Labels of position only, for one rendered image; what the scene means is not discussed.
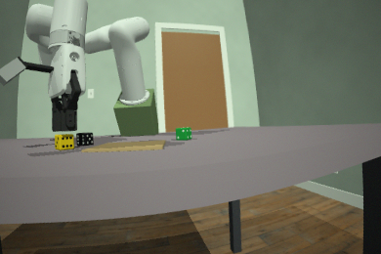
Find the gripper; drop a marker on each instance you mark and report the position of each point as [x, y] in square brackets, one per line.
[68, 61]

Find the black die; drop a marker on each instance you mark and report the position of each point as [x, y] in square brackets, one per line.
[84, 139]

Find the green die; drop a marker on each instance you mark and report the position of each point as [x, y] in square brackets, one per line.
[183, 134]

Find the yellow die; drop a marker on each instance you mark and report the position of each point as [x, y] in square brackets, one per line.
[63, 142]

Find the tan mat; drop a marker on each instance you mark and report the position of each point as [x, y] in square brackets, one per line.
[147, 145]

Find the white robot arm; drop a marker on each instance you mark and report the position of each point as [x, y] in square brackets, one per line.
[68, 18]

